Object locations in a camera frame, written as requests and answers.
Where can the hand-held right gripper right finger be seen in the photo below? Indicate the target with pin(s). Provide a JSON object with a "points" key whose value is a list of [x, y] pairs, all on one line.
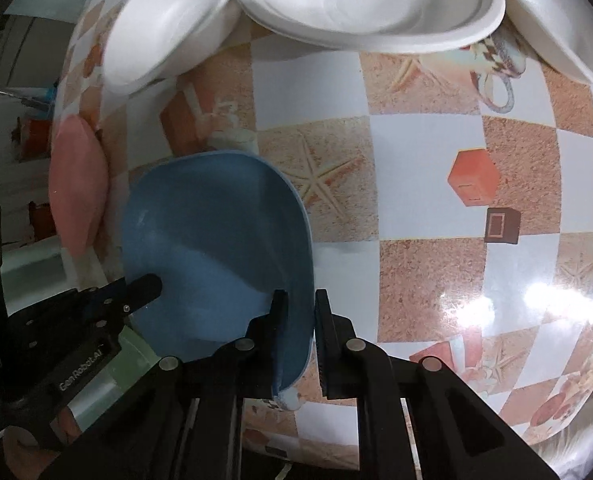
{"points": [[322, 345]]}

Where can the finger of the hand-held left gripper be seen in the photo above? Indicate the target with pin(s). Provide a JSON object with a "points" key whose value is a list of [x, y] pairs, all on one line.
{"points": [[126, 300]]}

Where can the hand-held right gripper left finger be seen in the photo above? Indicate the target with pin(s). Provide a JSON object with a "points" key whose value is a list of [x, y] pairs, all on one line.
{"points": [[278, 345]]}

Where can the blue bowl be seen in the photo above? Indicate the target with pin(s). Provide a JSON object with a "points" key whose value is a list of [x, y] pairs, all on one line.
{"points": [[211, 245]]}

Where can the pink plastic bowl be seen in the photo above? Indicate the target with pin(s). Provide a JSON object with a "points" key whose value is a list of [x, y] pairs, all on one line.
{"points": [[76, 185]]}

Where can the small white foam bowl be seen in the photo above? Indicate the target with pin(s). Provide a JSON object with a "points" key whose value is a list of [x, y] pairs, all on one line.
{"points": [[161, 25]]}

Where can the large white foam bowl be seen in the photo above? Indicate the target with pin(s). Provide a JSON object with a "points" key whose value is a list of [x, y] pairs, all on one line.
{"points": [[366, 5]]}

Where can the red plastic stool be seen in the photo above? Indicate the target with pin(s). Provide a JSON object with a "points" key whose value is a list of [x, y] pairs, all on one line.
{"points": [[44, 220], [34, 137]]}

